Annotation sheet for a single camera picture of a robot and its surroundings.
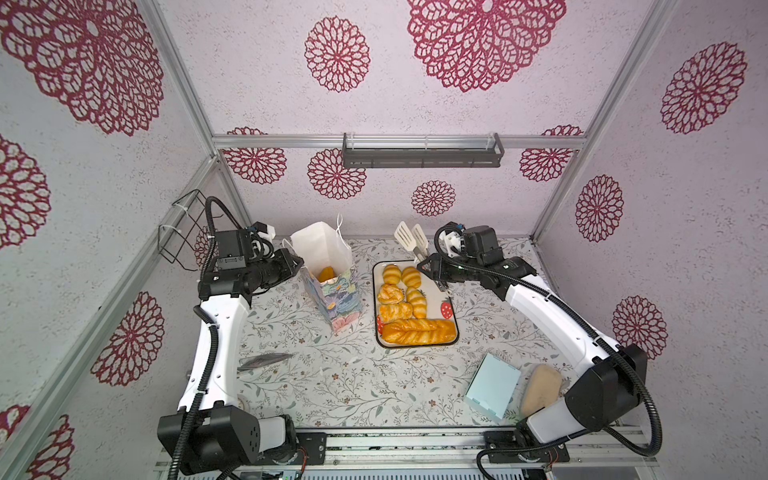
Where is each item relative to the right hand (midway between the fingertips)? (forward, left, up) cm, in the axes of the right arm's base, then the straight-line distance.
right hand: (423, 261), depth 78 cm
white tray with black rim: (+4, -8, -27) cm, 28 cm away
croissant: (+12, +31, -20) cm, 39 cm away
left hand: (-4, +31, +2) cm, 31 cm away
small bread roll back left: (+15, +9, -24) cm, 30 cm away
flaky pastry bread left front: (-2, +9, -23) cm, 24 cm away
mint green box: (-22, -20, -26) cm, 40 cm away
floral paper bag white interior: (+14, +31, -12) cm, 36 cm away
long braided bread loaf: (-7, 0, -24) cm, 25 cm away
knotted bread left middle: (+6, +9, -23) cm, 26 cm away
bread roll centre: (+3, 0, -23) cm, 24 cm away
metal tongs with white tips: (+5, +2, +3) cm, 6 cm away
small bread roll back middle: (+12, +2, -22) cm, 25 cm away
